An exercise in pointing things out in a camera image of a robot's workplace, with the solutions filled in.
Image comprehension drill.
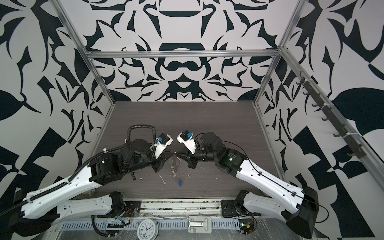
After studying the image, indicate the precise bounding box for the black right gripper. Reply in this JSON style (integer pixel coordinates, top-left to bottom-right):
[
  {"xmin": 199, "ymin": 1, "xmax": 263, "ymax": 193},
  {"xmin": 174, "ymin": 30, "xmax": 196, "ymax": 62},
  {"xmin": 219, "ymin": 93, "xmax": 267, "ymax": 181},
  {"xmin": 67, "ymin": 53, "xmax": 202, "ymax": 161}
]
[{"xmin": 176, "ymin": 145, "xmax": 221, "ymax": 169}]

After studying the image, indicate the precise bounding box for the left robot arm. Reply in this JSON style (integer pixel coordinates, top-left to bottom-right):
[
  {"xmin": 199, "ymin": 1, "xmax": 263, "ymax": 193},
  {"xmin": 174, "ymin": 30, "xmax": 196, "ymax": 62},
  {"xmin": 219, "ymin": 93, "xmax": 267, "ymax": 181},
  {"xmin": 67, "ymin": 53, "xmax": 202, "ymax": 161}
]
[{"xmin": 1, "ymin": 125, "xmax": 173, "ymax": 237}]

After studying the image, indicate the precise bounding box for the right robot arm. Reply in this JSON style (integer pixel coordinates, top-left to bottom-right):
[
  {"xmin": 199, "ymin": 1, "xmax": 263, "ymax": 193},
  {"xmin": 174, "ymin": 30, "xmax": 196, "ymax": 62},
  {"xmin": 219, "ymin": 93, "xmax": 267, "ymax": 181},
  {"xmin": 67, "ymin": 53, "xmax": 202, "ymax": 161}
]
[{"xmin": 176, "ymin": 130, "xmax": 321, "ymax": 239}]

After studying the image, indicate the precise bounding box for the silver metal latch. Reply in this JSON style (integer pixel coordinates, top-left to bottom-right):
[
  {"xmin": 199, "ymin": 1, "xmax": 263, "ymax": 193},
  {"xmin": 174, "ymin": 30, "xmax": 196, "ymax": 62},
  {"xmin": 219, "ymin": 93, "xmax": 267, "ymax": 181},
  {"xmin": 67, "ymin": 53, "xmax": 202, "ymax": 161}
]
[{"xmin": 188, "ymin": 216, "xmax": 212, "ymax": 234}]

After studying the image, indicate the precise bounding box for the white alarm clock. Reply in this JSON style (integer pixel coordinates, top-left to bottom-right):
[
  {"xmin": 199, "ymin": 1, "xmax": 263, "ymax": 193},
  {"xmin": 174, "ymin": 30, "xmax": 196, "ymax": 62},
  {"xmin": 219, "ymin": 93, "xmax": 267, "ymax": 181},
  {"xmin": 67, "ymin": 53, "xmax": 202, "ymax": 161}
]
[{"xmin": 137, "ymin": 219, "xmax": 159, "ymax": 240}]

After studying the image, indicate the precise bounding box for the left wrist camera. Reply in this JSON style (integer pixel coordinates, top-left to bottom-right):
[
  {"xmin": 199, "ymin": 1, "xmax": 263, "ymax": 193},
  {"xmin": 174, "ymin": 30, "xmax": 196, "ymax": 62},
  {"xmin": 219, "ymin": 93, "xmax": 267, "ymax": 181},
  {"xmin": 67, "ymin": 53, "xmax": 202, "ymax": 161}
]
[{"xmin": 155, "ymin": 133, "xmax": 173, "ymax": 159}]

